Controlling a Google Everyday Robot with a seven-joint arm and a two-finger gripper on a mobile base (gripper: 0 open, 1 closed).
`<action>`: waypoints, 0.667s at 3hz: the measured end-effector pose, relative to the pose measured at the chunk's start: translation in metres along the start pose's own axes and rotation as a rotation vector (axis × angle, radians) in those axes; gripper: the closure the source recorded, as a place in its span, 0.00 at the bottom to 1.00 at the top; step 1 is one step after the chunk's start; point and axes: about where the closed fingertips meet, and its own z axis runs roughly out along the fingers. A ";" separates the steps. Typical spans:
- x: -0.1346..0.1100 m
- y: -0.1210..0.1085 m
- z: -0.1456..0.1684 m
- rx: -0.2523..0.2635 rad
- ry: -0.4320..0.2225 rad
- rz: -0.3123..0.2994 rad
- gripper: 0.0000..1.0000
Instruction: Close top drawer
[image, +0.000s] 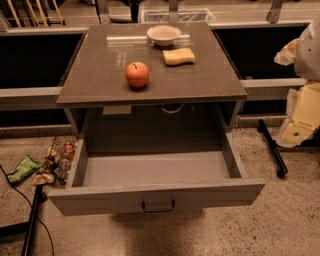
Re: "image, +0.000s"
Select grey top drawer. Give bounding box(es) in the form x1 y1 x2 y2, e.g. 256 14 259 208
47 107 267 217

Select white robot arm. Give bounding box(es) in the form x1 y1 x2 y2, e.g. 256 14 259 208
274 17 320 148

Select grey drawer cabinet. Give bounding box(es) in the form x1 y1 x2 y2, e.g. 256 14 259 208
57 23 247 139

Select black floor stand bar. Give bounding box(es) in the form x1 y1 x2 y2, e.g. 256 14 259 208
257 119 288 179

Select yellow sponge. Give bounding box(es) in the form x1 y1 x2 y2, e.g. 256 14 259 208
163 48 195 66

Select clear plastic bin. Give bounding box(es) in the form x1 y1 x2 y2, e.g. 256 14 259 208
138 8 216 24

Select white bowl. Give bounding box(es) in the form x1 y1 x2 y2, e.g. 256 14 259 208
147 25 181 46

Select red apple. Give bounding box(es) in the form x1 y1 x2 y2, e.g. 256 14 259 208
125 62 149 88

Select wooden chair legs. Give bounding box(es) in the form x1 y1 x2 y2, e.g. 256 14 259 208
0 0 66 28

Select black left stand leg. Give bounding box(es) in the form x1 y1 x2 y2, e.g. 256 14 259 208
0 184 45 256

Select green snack bag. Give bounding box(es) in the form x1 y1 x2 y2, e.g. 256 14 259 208
7 155 42 184

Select black drawer handle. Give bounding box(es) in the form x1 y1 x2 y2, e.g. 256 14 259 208
141 200 175 213

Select black cable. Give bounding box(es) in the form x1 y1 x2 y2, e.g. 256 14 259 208
0 164 56 256

